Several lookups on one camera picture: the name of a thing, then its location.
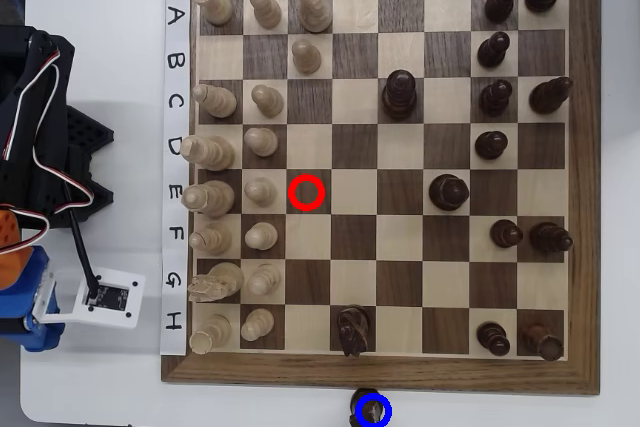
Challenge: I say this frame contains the white paper letter strip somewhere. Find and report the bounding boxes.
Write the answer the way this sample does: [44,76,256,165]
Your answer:
[160,0,192,356]

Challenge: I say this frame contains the light wooden king chess piece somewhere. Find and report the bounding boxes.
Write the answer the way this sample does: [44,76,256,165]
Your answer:
[181,179,236,220]

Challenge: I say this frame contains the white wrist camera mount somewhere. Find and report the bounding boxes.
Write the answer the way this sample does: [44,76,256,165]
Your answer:
[37,268,147,331]

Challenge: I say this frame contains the light wooden bishop chess piece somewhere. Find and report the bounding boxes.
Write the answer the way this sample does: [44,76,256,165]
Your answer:
[188,221,234,256]
[191,83,238,119]

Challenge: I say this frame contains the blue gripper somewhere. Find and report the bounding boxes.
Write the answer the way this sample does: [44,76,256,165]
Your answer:
[0,245,66,352]

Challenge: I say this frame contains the dark wooden knight chess piece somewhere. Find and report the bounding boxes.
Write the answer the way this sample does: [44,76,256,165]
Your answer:
[347,387,392,427]
[337,304,374,358]

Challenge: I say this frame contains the red white servo wire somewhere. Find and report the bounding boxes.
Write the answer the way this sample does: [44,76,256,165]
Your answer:
[0,144,96,256]
[2,39,62,161]

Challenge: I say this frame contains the dark wooden queen chess piece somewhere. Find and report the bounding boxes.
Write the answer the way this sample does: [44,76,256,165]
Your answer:
[381,69,419,121]

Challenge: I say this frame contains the black pawn E6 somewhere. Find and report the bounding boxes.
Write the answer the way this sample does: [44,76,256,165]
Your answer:
[428,173,470,212]

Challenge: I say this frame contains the dark wooden bishop chess piece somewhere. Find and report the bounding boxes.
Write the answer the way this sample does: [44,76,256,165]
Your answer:
[528,76,575,115]
[528,221,575,253]

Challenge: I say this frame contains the light wooden pawn chess piece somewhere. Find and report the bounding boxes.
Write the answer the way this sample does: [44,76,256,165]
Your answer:
[291,39,322,75]
[243,126,279,157]
[250,83,286,118]
[245,263,282,298]
[240,307,276,342]
[243,221,279,251]
[243,176,278,208]
[248,0,283,31]

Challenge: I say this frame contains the dark wooden pawn chess piece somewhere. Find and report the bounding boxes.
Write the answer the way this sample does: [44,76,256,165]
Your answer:
[478,78,514,117]
[489,218,524,249]
[476,321,512,357]
[483,0,519,24]
[473,130,510,160]
[476,30,511,69]

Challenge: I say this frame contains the light wooden rook chess piece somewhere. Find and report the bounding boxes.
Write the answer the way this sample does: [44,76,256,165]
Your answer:
[190,0,234,27]
[188,314,233,356]

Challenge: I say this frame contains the light wooden knight chess piece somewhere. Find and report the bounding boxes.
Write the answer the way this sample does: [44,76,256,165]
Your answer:
[187,262,245,304]
[291,0,334,34]

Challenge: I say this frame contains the wooden chessboard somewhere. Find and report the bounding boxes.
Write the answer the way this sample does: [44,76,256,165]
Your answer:
[160,0,601,396]

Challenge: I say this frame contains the light wooden queen chess piece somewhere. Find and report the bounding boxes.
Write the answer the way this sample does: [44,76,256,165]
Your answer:
[179,134,236,172]

